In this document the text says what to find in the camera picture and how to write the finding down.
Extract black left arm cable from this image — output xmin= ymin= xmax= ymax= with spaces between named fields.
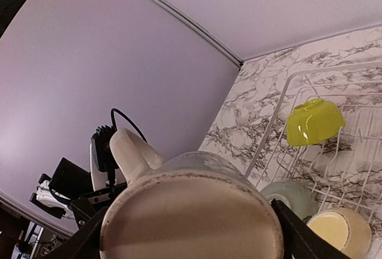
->
xmin=110 ymin=108 xmax=149 ymax=145

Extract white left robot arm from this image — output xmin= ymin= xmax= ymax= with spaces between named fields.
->
xmin=30 ymin=153 xmax=127 ymax=219

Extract patterned cream mug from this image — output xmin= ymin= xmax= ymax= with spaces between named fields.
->
xmin=99 ymin=128 xmax=284 ymax=258

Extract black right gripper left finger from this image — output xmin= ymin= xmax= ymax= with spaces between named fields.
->
xmin=42 ymin=207 xmax=107 ymax=259

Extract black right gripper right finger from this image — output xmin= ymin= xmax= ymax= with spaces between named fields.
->
xmin=271 ymin=200 xmax=350 ymax=258

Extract white wire dish rack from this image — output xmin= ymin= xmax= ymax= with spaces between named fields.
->
xmin=244 ymin=60 xmax=382 ymax=227

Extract yellow mug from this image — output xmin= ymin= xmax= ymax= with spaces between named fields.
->
xmin=307 ymin=208 xmax=372 ymax=258

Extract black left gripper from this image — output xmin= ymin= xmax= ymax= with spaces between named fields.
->
xmin=38 ymin=158 xmax=127 ymax=219

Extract lime green bowl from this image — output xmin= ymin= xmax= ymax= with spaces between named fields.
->
xmin=286 ymin=98 xmax=346 ymax=147

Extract light blue bowl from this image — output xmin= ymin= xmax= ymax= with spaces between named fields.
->
xmin=260 ymin=180 xmax=319 ymax=223

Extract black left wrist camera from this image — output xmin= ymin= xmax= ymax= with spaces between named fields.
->
xmin=90 ymin=125 xmax=119 ymax=192

